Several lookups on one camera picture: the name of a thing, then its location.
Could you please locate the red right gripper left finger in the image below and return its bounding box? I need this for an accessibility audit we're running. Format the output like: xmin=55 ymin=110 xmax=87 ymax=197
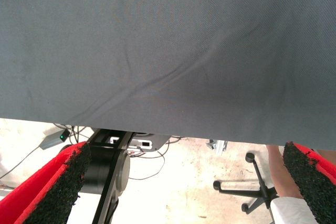
xmin=0 ymin=141 xmax=92 ymax=224

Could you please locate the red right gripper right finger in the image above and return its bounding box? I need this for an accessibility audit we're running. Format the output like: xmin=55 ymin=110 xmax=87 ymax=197
xmin=282 ymin=142 xmax=336 ymax=224

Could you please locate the bare person leg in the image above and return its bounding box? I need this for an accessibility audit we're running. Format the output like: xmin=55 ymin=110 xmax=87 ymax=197
xmin=266 ymin=144 xmax=304 ymax=200

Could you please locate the grey box with green light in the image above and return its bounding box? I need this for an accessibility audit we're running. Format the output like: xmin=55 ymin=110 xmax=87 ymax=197
xmin=39 ymin=129 xmax=71 ymax=151

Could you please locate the black office chair base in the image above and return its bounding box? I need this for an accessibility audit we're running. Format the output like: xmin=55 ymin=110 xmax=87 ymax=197
xmin=213 ymin=152 xmax=279 ymax=213

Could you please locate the white electronic box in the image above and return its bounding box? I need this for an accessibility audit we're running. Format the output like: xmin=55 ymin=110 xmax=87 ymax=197
xmin=109 ymin=136 xmax=153 ymax=154

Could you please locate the dark grey table cloth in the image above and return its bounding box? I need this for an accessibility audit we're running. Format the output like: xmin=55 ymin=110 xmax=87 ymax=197
xmin=0 ymin=0 xmax=336 ymax=147

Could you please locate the thin grey floor cable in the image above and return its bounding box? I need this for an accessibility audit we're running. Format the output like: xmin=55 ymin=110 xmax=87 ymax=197
xmin=0 ymin=145 xmax=43 ymax=180

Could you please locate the small aluminium bracket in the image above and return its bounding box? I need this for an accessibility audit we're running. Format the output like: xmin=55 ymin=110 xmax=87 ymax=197
xmin=206 ymin=139 xmax=229 ymax=154

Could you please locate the thin black floor cable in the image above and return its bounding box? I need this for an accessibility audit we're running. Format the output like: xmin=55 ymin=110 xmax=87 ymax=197
xmin=128 ymin=150 xmax=166 ymax=180

